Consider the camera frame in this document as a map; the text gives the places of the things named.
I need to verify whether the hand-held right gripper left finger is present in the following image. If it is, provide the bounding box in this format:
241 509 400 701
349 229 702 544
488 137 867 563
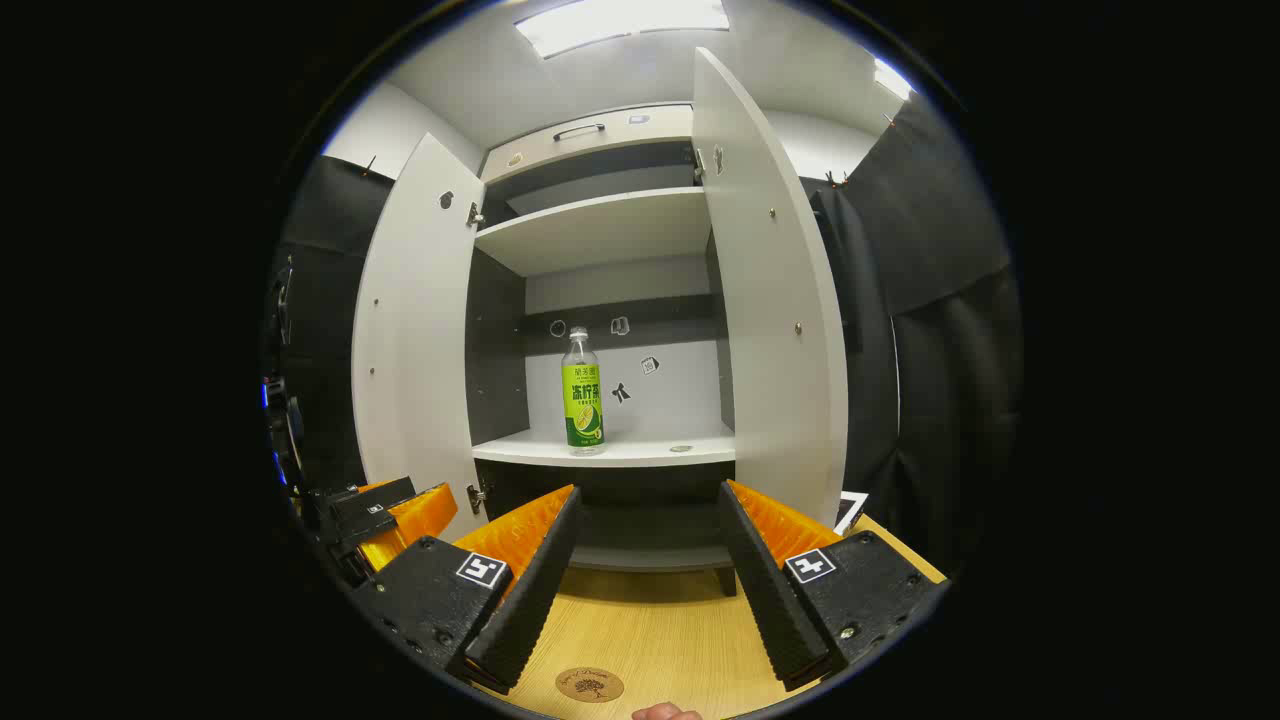
352 485 584 696

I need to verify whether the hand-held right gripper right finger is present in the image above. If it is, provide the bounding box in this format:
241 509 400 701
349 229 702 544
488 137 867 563
717 480 947 693

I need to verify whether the round cork coaster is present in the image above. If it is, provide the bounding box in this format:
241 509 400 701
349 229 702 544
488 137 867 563
555 667 626 704

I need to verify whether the light grey cabinet door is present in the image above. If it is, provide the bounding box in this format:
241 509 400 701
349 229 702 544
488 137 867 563
692 47 849 532
351 133 487 542

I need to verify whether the green label plastic bottle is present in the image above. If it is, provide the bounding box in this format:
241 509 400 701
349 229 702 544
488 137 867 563
560 327 607 457

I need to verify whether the large ceiling light panel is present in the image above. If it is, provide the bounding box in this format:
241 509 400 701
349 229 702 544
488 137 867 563
514 0 731 60

